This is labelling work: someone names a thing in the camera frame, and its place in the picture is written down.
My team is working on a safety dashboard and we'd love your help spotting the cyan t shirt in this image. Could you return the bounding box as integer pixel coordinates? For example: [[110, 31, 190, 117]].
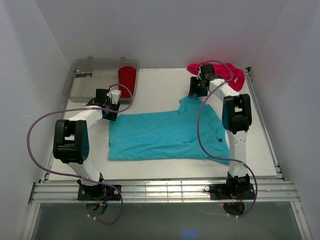
[[108, 96, 230, 165]]

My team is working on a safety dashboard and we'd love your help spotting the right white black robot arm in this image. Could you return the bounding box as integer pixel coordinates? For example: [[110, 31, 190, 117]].
[[188, 61, 254, 200]]

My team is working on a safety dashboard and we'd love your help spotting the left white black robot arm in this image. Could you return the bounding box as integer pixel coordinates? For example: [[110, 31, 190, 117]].
[[53, 89, 122, 200]]

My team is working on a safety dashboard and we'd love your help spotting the clear plastic bin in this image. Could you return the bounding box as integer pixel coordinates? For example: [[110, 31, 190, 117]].
[[62, 57, 140, 103]]

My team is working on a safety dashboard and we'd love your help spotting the rolled red t shirt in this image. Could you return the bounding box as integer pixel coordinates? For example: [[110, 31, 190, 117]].
[[118, 66, 137, 99]]

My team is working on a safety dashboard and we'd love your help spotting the magenta t shirt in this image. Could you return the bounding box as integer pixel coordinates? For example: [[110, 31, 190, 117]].
[[187, 62, 246, 92]]

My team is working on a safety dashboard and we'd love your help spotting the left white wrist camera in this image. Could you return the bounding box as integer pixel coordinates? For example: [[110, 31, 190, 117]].
[[108, 89, 122, 105]]

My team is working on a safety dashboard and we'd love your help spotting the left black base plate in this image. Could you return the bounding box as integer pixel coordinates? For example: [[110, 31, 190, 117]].
[[77, 184, 120, 201]]

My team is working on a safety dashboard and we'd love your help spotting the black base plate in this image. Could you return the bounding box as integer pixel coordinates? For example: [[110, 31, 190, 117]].
[[77, 184, 120, 201], [207, 183, 255, 200]]

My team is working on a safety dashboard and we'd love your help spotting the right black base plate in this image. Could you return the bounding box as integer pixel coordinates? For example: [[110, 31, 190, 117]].
[[207, 183, 255, 200]]

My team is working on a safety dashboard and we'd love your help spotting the aluminium frame rail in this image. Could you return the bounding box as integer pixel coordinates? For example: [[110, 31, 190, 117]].
[[29, 179, 300, 204]]

